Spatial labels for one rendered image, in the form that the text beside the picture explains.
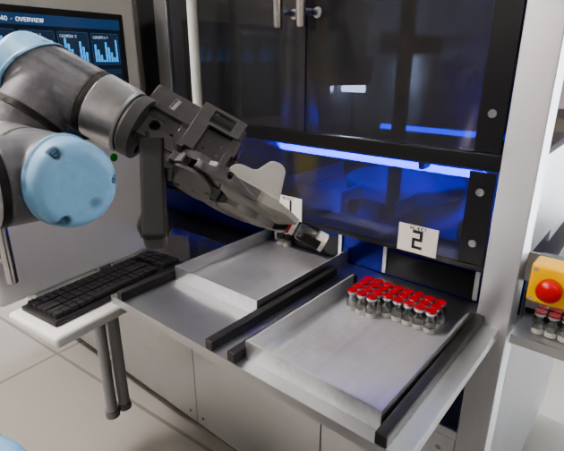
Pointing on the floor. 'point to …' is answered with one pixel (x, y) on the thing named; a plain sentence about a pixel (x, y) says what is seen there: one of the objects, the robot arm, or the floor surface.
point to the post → (517, 205)
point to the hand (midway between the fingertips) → (281, 225)
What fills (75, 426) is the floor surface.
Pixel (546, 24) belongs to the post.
